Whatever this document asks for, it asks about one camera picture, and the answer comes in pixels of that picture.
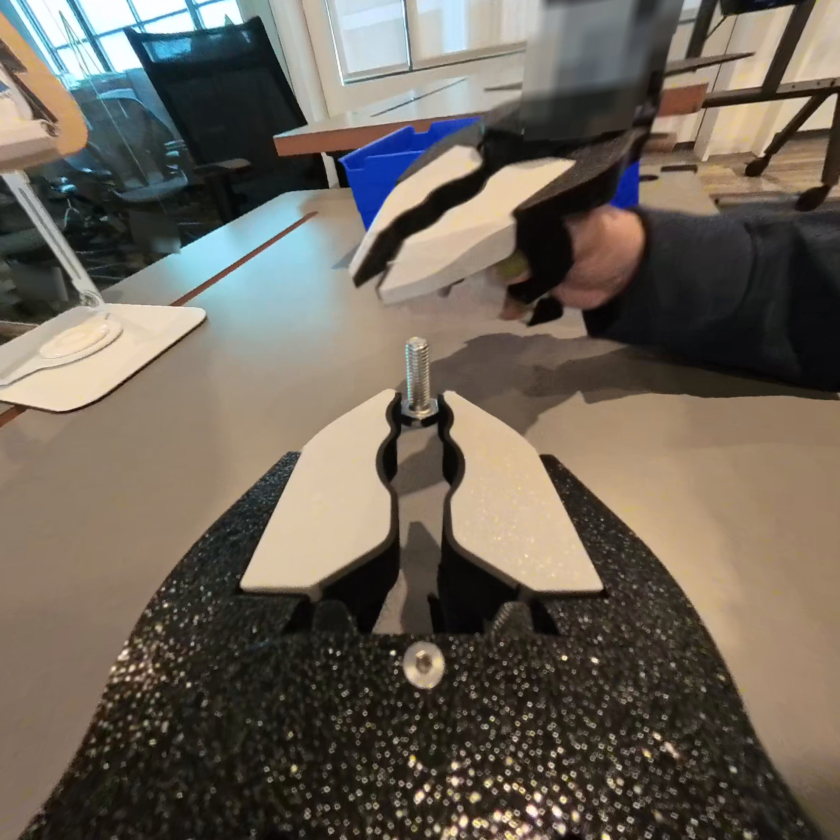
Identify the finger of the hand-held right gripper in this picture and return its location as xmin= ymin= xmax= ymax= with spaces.
xmin=348 ymin=144 xmax=488 ymax=287
xmin=377 ymin=157 xmax=580 ymax=307

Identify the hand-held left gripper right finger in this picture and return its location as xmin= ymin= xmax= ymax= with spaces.
xmin=438 ymin=390 xmax=605 ymax=599

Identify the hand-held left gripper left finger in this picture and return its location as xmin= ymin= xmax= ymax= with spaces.
xmin=239 ymin=388 xmax=403 ymax=599

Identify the blue plastic bin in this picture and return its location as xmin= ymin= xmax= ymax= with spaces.
xmin=339 ymin=117 xmax=641 ymax=232

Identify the silver hex bolt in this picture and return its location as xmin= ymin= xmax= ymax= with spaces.
xmin=398 ymin=336 xmax=439 ymax=426

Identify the person's right forearm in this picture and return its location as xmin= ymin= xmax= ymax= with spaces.
xmin=583 ymin=202 xmax=840 ymax=395

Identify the person's right hand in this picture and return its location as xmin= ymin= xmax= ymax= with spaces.
xmin=499 ymin=206 xmax=649 ymax=324

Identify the background desk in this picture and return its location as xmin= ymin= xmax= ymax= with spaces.
xmin=272 ymin=51 xmax=756 ymax=158

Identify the large window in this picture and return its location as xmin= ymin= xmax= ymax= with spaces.
xmin=13 ymin=0 xmax=546 ymax=86

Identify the black office chair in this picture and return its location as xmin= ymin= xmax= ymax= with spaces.
xmin=123 ymin=16 xmax=329 ymax=227

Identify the white stand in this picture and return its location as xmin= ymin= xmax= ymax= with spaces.
xmin=0 ymin=169 xmax=208 ymax=414

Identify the grey mesh chair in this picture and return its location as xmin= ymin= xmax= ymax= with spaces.
xmin=69 ymin=88 xmax=194 ymax=247

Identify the wooden board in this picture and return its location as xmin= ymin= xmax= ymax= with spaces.
xmin=0 ymin=13 xmax=89 ymax=158

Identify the black frame standing desk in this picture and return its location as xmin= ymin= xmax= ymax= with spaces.
xmin=659 ymin=0 xmax=840 ymax=212

